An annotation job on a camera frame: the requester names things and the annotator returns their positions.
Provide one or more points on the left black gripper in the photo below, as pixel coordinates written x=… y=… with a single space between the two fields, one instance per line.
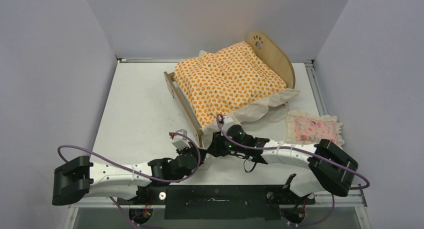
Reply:
x=192 y=150

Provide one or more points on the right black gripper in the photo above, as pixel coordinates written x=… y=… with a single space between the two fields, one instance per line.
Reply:
x=216 y=148

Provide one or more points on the orange patterned pet mattress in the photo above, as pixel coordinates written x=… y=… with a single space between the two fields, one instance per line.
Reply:
x=233 y=82

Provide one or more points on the wooden pet bed frame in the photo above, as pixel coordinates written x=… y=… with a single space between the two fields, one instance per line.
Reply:
x=264 y=48

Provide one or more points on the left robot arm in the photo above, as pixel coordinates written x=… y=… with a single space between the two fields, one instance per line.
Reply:
x=81 y=178

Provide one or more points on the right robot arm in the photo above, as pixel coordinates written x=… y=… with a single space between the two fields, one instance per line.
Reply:
x=331 y=168

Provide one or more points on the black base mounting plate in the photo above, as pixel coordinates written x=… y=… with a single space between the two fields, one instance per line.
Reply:
x=219 y=202

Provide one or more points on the pink frilled small pillow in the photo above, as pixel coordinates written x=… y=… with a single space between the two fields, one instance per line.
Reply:
x=304 y=128

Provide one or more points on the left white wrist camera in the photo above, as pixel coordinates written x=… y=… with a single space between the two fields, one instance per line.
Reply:
x=180 y=142

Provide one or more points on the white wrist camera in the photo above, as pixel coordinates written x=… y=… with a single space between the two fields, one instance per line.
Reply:
x=225 y=122
x=180 y=142

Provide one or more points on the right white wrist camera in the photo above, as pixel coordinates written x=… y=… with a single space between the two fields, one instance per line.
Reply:
x=225 y=122

